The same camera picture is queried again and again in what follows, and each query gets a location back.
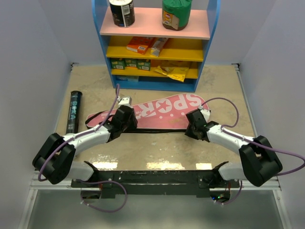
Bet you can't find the pink sport racket bag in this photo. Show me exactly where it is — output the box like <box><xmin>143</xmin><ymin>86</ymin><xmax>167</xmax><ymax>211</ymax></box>
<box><xmin>85</xmin><ymin>93</ymin><xmax>212</xmax><ymax>133</ymax></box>

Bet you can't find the black shuttlecock tube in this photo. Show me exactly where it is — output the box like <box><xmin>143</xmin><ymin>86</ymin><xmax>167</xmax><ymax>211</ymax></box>
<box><xmin>66</xmin><ymin>91</ymin><xmax>82</xmax><ymax>134</ymax></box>

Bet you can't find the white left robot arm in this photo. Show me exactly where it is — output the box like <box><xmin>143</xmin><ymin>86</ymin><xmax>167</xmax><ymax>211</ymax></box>
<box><xmin>32</xmin><ymin>105</ymin><xmax>137</xmax><ymax>187</ymax></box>

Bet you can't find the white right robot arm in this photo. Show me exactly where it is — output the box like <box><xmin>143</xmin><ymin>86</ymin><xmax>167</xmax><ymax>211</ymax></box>
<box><xmin>185</xmin><ymin>109</ymin><xmax>283</xmax><ymax>187</ymax></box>

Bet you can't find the teal tissue pack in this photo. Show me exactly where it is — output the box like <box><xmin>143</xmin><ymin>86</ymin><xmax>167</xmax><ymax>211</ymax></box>
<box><xmin>116</xmin><ymin>75</ymin><xmax>139</xmax><ymax>82</ymax></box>

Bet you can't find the green box left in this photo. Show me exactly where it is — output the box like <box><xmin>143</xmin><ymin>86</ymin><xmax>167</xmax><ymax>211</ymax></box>
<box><xmin>110</xmin><ymin>58</ymin><xmax>126</xmax><ymax>70</ymax></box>

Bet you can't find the green box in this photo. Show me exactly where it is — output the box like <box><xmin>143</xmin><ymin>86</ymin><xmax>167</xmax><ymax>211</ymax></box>
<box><xmin>124</xmin><ymin>58</ymin><xmax>137</xmax><ymax>68</ymax></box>
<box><xmin>110</xmin><ymin>58</ymin><xmax>126</xmax><ymax>70</ymax></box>
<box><xmin>137</xmin><ymin>59</ymin><xmax>151</xmax><ymax>71</ymax></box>

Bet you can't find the green box middle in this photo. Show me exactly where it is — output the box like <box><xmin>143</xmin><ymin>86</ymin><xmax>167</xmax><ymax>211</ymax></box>
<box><xmin>124</xmin><ymin>58</ymin><xmax>137</xmax><ymax>68</ymax></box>

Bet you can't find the yellow snack bag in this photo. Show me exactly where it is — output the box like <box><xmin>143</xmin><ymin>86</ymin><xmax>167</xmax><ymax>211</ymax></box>
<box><xmin>154</xmin><ymin>66</ymin><xmax>189</xmax><ymax>82</ymax></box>

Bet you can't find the green box right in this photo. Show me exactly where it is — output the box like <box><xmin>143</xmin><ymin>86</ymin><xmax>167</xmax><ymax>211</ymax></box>
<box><xmin>137</xmin><ymin>59</ymin><xmax>151</xmax><ymax>71</ymax></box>

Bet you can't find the blue shelf unit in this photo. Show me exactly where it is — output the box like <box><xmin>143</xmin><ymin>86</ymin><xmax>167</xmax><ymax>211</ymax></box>
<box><xmin>91</xmin><ymin>0</ymin><xmax>221</xmax><ymax>92</ymax></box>

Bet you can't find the orange box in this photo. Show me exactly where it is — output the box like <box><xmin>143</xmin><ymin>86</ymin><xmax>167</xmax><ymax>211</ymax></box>
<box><xmin>126</xmin><ymin>36</ymin><xmax>154</xmax><ymax>54</ymax></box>

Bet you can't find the brown snack packet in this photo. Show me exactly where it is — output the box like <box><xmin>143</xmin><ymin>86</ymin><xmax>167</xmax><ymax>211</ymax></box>
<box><xmin>150</xmin><ymin>38</ymin><xmax>169</xmax><ymax>57</ymax></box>

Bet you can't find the black white can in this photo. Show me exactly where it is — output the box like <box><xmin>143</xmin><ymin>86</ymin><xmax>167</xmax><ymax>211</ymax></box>
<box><xmin>109</xmin><ymin>0</ymin><xmax>135</xmax><ymax>28</ymax></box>

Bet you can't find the green wrapped jar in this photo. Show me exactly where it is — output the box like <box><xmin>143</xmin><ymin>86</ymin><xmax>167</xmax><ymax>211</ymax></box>
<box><xmin>162</xmin><ymin>0</ymin><xmax>192</xmax><ymax>31</ymax></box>

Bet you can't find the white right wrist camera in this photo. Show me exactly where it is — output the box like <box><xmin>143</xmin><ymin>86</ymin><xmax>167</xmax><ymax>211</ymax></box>
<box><xmin>198</xmin><ymin>105</ymin><xmax>211</xmax><ymax>122</ymax></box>

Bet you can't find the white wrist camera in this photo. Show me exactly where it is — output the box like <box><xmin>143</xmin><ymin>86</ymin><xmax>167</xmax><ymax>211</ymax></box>
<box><xmin>198</xmin><ymin>105</ymin><xmax>211</xmax><ymax>122</ymax></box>
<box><xmin>118</xmin><ymin>96</ymin><xmax>132</xmax><ymax>107</ymax></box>

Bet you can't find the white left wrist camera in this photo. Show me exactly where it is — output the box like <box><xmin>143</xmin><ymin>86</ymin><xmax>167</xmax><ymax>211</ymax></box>
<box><xmin>118</xmin><ymin>96</ymin><xmax>132</xmax><ymax>107</ymax></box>

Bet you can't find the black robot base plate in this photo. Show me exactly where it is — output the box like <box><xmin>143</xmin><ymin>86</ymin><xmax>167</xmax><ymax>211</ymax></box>
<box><xmin>71</xmin><ymin>169</ymin><xmax>240</xmax><ymax>198</ymax></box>

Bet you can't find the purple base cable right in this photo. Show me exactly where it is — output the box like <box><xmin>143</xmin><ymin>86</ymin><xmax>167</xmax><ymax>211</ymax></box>
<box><xmin>213</xmin><ymin>180</ymin><xmax>243</xmax><ymax>205</ymax></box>

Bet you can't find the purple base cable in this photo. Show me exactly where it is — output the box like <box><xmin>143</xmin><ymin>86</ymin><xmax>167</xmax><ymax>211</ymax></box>
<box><xmin>213</xmin><ymin>180</ymin><xmax>243</xmax><ymax>205</ymax></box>
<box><xmin>80</xmin><ymin>180</ymin><xmax>128</xmax><ymax>213</ymax></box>

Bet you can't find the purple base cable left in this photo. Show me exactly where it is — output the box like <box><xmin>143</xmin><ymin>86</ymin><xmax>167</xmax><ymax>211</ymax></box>
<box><xmin>80</xmin><ymin>180</ymin><xmax>128</xmax><ymax>213</ymax></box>

